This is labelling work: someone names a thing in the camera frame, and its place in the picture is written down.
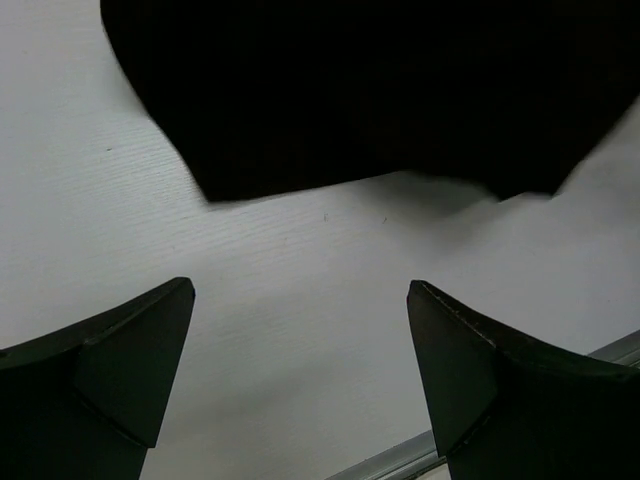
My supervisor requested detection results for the aluminium table rail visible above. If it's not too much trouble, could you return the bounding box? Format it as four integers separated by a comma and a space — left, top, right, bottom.
324, 329, 640, 480

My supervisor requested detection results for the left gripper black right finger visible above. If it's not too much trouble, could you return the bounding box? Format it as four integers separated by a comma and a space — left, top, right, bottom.
407, 280, 639, 479

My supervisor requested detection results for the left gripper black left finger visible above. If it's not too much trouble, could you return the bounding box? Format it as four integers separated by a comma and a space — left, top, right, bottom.
1, 277, 195, 479

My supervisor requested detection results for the black skirt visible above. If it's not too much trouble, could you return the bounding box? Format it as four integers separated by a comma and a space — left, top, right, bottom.
100, 1, 639, 203

